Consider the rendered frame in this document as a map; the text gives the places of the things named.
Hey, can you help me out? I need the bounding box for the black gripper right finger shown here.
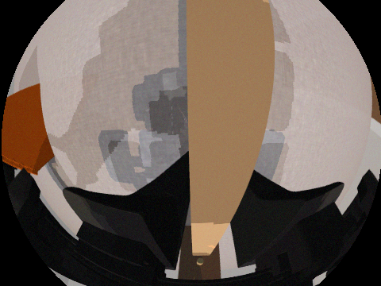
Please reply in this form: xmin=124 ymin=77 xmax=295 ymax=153
xmin=230 ymin=169 xmax=344 ymax=268

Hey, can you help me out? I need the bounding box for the long wooden rail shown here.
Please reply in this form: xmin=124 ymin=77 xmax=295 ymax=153
xmin=187 ymin=0 xmax=275 ymax=255

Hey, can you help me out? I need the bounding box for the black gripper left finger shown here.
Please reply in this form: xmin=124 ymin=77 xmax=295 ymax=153
xmin=63 ymin=150 xmax=191 ymax=270

